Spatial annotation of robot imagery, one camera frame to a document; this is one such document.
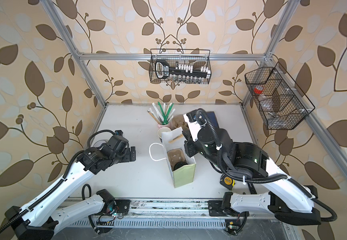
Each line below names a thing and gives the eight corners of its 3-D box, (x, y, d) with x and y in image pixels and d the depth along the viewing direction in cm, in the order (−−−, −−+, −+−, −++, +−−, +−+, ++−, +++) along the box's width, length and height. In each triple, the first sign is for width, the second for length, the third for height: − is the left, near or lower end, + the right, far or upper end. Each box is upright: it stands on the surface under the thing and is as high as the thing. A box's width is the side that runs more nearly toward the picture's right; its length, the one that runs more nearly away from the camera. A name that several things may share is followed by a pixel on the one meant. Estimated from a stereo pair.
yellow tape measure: (218, 183, 84) (219, 181, 81) (221, 175, 87) (222, 173, 84) (231, 191, 81) (232, 189, 79) (234, 182, 84) (236, 180, 81)
